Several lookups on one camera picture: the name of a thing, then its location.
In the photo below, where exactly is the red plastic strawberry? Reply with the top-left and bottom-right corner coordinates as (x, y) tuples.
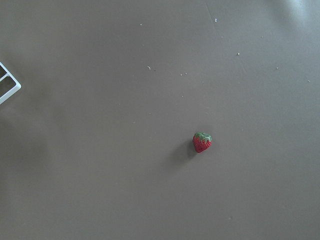
(192, 132), (213, 153)

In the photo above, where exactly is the white wire cup rack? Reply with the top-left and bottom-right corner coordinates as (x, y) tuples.
(0, 62), (21, 104)

